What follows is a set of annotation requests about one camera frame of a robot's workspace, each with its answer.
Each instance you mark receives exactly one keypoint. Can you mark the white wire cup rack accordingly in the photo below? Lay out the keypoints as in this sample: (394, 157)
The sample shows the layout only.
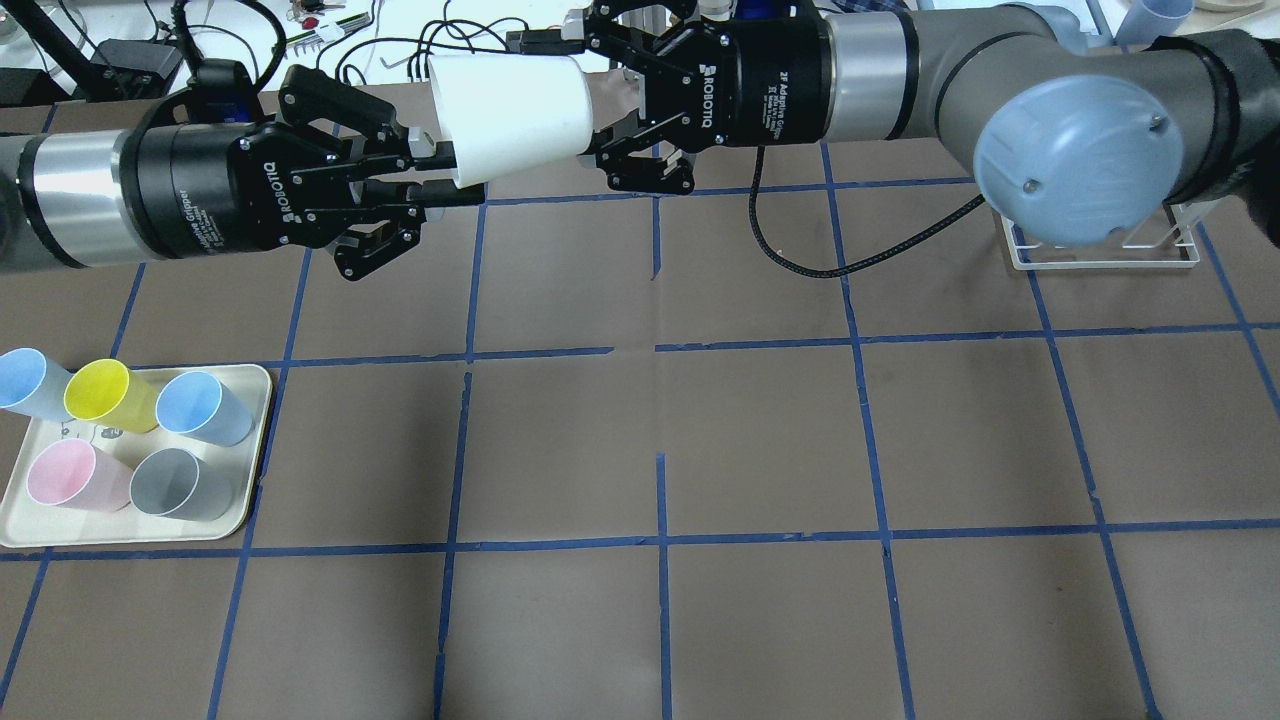
(1166, 240)

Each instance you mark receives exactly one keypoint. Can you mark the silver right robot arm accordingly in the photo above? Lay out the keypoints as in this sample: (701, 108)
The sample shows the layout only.
(1071, 148)

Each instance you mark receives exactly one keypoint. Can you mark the pink plastic cup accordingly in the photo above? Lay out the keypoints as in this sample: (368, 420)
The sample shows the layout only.
(73, 474)

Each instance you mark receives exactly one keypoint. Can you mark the black device box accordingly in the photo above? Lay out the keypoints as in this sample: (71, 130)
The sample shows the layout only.
(136, 69)

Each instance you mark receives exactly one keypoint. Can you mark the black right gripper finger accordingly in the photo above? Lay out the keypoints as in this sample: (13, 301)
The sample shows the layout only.
(598, 28)
(649, 156)

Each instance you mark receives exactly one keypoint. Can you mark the white plastic cup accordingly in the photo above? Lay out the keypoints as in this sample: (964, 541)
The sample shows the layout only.
(506, 113)

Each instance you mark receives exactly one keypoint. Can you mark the hex key set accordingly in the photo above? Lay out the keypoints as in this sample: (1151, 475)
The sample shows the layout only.
(320, 31)

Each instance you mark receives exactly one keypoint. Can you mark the light blue plastic cup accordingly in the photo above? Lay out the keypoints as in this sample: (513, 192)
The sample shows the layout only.
(34, 385)

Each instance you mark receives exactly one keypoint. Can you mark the yellow plastic cup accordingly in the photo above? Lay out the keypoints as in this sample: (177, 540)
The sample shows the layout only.
(108, 393)

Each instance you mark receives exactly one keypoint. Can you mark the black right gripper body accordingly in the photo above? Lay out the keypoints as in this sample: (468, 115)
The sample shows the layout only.
(775, 82)

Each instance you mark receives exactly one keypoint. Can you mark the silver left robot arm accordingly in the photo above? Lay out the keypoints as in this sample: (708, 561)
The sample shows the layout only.
(62, 205)

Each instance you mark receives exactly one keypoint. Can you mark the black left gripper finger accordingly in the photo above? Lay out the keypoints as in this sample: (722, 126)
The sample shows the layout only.
(307, 95)
(372, 223)

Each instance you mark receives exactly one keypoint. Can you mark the blue cup on desk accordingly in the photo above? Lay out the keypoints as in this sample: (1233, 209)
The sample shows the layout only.
(1144, 21)

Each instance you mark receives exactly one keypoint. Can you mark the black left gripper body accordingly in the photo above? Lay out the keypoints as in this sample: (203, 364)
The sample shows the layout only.
(190, 185)

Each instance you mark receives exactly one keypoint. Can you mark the grey plastic cup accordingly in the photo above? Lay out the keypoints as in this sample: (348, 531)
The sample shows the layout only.
(176, 484)

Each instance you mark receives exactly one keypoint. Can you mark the black power adapter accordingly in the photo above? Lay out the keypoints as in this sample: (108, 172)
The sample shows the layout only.
(518, 43)

